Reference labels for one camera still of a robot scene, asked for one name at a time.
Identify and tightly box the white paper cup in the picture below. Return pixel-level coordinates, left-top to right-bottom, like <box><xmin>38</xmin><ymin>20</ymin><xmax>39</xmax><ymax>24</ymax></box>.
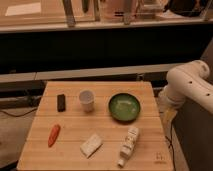
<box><xmin>79</xmin><ymin>90</ymin><xmax>94</xmax><ymax>112</ymax></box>

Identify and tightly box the black eraser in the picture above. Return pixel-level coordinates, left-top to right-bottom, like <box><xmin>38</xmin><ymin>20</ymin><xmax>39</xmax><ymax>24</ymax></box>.
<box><xmin>57</xmin><ymin>94</ymin><xmax>66</xmax><ymax>112</ymax></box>

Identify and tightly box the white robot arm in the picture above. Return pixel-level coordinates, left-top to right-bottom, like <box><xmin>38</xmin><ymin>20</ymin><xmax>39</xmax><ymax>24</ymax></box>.
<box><xmin>158</xmin><ymin>60</ymin><xmax>213</xmax><ymax>123</ymax></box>

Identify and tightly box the white sponge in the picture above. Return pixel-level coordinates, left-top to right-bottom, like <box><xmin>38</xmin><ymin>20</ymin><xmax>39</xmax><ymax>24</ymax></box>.
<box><xmin>80</xmin><ymin>134</ymin><xmax>103</xmax><ymax>158</ymax></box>

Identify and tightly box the white plastic bottle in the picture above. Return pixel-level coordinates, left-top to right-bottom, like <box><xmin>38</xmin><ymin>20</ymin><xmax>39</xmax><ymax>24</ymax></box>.
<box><xmin>118</xmin><ymin>126</ymin><xmax>139</xmax><ymax>167</ymax></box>

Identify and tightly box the green bowl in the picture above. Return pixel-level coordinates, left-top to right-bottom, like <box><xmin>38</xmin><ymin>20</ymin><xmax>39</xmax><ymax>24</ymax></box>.
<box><xmin>108</xmin><ymin>93</ymin><xmax>141</xmax><ymax>122</ymax></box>

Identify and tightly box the wooden table board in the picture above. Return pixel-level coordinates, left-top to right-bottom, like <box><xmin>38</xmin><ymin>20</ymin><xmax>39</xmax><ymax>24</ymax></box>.
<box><xmin>17</xmin><ymin>81</ymin><xmax>173</xmax><ymax>171</ymax></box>

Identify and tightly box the orange carrot toy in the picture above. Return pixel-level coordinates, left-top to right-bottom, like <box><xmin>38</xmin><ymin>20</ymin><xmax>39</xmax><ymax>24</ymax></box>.
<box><xmin>48</xmin><ymin>124</ymin><xmax>61</xmax><ymax>147</ymax></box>

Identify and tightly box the black cable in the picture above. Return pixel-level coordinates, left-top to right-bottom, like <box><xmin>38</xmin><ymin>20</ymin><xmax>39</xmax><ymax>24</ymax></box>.
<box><xmin>164</xmin><ymin>119</ymin><xmax>177</xmax><ymax>171</ymax></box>

